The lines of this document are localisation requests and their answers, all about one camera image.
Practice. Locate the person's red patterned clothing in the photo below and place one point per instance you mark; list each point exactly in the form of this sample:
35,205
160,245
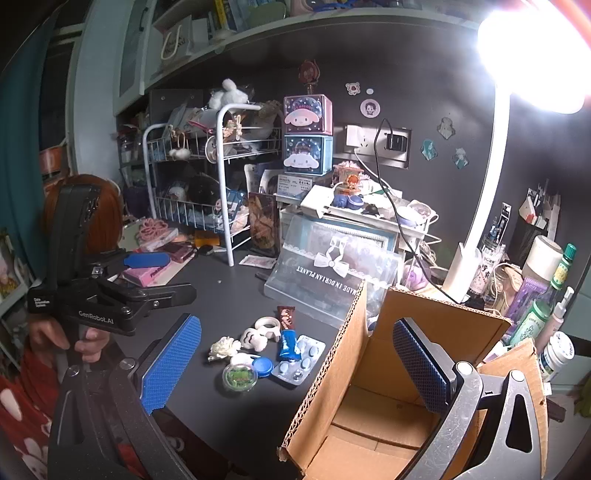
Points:
23,415

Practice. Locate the white wall outlet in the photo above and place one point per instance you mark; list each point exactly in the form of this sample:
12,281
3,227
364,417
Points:
360,136

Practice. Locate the white plush toy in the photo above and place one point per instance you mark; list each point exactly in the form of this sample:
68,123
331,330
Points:
228,94

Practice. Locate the round portrait badge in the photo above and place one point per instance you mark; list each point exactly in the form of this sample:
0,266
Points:
370,108

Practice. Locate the purple packet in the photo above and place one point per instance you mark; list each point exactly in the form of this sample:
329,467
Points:
526,297

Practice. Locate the white spray bottle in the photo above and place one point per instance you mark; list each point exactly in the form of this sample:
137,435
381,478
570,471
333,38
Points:
559,314

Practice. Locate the blue cartoon tin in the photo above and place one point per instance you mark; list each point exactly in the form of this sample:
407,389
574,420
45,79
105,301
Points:
307,157

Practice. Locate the white desk lamp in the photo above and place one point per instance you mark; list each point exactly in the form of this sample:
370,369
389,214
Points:
485,184

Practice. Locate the person's left hand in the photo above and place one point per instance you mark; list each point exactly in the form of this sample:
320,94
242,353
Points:
92,344

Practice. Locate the white cylinder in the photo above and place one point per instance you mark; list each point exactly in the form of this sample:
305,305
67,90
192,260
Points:
545,258

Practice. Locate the green glass bottle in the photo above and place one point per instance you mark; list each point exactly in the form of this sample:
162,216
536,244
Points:
531,321

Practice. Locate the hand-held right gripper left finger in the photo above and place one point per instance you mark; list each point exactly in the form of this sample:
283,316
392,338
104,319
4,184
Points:
171,364

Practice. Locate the teal figure wall sticker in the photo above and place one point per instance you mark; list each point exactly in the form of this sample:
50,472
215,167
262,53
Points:
428,149

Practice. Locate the pink flower ornament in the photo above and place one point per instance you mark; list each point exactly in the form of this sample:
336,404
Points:
157,230

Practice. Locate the blue round cap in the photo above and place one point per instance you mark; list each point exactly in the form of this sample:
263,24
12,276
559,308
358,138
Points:
263,368

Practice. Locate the red bobble figure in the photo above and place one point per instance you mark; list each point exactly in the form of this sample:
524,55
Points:
309,74

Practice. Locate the brown chocolate bar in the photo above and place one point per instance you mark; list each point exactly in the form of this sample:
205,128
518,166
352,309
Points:
286,317

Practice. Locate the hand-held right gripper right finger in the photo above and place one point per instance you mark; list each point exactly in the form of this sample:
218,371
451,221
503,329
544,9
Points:
420,369

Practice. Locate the white-haired figure wall sticker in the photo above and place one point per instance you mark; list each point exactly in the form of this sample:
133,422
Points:
460,158

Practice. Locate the white paper bag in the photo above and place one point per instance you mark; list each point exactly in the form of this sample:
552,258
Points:
178,39

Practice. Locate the pink carousel ornament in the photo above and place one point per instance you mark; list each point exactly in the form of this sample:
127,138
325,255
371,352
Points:
349,177

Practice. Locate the black mesh pen holder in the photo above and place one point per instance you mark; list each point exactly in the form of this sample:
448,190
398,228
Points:
526,235

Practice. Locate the cardboard box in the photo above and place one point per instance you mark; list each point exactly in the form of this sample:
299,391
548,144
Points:
369,360

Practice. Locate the dark picture card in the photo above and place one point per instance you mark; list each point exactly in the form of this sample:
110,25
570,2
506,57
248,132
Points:
263,224

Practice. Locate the blue pill blister pack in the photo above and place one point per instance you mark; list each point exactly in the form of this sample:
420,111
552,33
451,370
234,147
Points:
300,364

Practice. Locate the white labelled box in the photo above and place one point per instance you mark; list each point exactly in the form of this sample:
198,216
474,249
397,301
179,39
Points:
295,187

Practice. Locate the black charger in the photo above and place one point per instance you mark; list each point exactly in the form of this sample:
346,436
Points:
397,143

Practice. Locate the small printed card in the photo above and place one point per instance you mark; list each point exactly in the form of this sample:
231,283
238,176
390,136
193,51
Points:
257,261

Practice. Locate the white plush toy figure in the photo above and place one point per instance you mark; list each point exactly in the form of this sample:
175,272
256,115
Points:
253,340

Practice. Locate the white jar blue label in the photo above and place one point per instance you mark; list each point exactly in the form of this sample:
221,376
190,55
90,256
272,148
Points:
557,355

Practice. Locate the white flower hair clip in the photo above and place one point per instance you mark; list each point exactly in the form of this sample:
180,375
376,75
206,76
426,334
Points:
225,347

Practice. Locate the pale figure wall sticker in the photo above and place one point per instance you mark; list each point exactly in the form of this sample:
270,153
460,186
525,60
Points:
446,126

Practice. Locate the clear acrylic box with bow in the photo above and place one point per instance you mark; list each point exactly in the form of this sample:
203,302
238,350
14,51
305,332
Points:
323,277

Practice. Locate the pink cartoon tin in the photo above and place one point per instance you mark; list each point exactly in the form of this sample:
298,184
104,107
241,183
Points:
307,115

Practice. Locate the blue snack packet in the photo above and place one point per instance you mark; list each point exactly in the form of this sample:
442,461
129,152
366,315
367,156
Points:
287,344

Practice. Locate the white wall shelf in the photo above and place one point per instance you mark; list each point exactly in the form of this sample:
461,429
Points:
323,27

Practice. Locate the round clear green container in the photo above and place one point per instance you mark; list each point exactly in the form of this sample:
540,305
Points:
239,377

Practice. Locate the white tape roll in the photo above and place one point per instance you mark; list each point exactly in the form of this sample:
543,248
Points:
273,330

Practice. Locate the white flower wall sticker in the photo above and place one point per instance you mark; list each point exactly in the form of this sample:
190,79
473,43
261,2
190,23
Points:
353,89

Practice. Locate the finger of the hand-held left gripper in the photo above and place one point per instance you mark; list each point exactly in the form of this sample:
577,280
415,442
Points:
147,260
161,295

